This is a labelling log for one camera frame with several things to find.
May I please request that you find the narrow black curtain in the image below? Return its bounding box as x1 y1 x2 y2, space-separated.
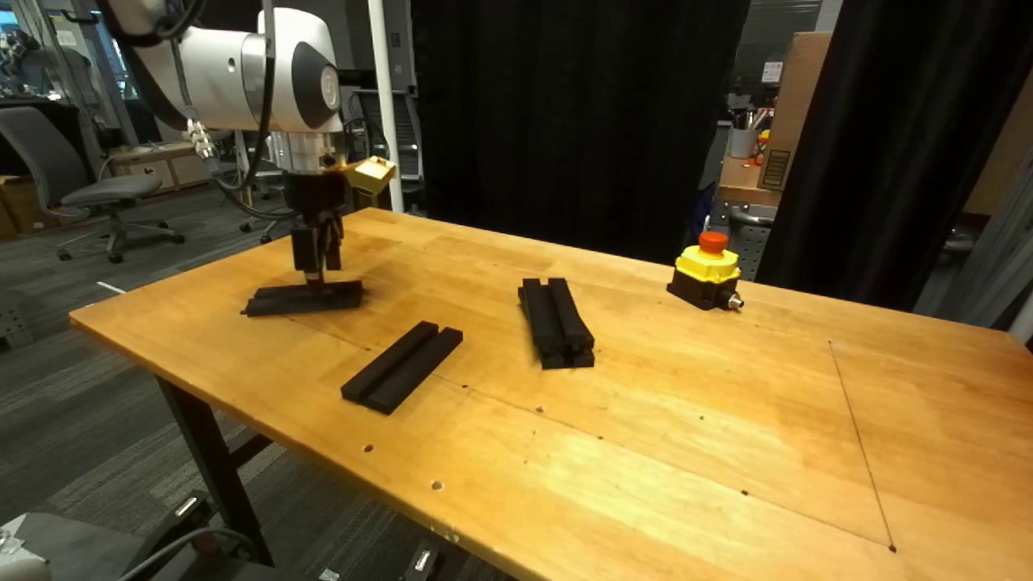
756 0 1033 316

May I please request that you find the black grooved pad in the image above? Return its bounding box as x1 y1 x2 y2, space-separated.
238 275 366 319
338 319 465 417
516 275 593 354
522 292 599 372
520 286 599 363

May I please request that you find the wide black curtain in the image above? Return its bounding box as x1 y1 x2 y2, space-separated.
409 0 752 267

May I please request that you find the yellow emergency stop button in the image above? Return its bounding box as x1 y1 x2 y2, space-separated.
665 226 748 316

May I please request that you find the small cardboard box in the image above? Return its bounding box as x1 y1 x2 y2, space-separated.
716 156 782 208

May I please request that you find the grey high-back office chair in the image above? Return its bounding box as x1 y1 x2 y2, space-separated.
0 104 192 267

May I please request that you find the tall cardboard box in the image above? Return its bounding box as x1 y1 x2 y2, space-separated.
765 26 837 165

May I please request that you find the brown cardboard box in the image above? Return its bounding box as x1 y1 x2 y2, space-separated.
0 173 49 241

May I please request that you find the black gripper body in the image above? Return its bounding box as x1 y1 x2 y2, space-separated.
286 170 351 226

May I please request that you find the mesh-back office chair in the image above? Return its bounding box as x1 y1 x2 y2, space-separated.
342 88 430 204
226 131 290 246

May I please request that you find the low wooden cabinet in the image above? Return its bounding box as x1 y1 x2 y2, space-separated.
105 141 217 197

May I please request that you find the white vertical pole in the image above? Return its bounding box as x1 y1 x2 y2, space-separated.
362 0 409 215

